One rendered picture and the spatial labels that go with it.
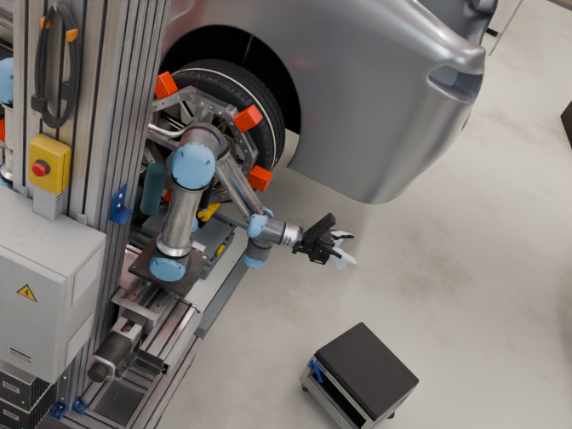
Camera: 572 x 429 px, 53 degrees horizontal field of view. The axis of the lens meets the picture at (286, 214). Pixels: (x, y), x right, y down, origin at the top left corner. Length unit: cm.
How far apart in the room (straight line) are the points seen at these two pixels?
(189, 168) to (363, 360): 149
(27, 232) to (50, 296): 18
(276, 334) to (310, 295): 38
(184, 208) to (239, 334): 143
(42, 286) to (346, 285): 230
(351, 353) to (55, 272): 161
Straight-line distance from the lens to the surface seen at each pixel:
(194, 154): 158
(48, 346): 174
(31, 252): 157
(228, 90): 251
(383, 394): 271
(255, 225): 175
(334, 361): 270
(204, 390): 283
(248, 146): 249
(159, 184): 267
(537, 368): 390
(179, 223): 176
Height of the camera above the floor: 238
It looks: 39 degrees down
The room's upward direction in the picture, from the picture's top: 23 degrees clockwise
